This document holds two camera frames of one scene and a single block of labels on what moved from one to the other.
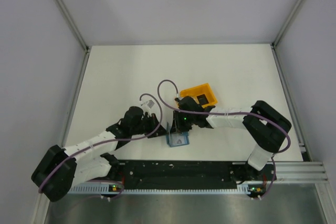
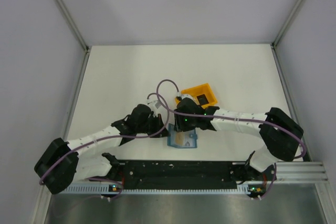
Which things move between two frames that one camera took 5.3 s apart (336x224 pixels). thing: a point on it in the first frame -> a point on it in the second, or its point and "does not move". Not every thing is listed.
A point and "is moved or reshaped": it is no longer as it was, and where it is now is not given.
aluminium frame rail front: (300, 171) does not move
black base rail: (191, 174) does not move
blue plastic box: (186, 140) is moved or reshaped
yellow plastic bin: (205, 89) does not move
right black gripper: (177, 127) does not move
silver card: (177, 138) -> (188, 140)
